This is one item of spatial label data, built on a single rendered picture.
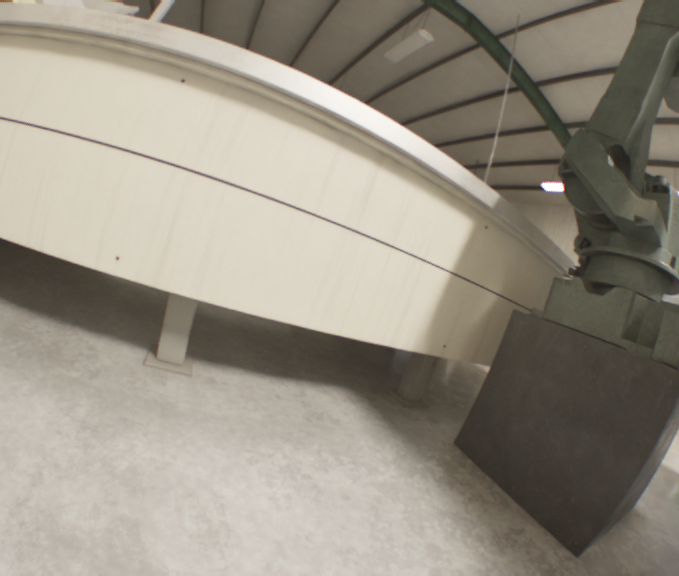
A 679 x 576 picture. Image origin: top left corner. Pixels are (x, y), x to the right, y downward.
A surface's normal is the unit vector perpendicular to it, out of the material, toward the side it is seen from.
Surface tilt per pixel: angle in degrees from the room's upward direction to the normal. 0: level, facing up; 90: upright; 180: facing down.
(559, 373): 90
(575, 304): 90
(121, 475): 0
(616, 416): 90
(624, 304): 90
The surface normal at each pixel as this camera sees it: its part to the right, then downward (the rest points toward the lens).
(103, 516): 0.33, -0.94
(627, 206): -0.56, -0.12
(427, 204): 0.39, 0.22
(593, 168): -0.87, -0.27
